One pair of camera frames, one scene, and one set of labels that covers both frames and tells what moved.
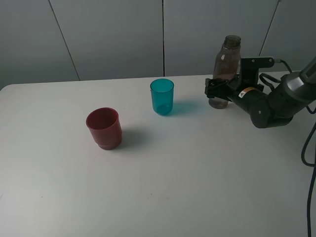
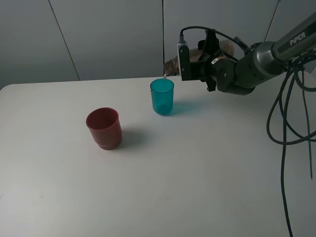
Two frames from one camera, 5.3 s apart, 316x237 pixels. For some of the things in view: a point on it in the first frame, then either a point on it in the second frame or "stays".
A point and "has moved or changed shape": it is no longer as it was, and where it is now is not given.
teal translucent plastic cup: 162,91 stays
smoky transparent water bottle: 226,65 has moved or changed shape
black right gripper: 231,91 to 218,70
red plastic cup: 104,123 stays
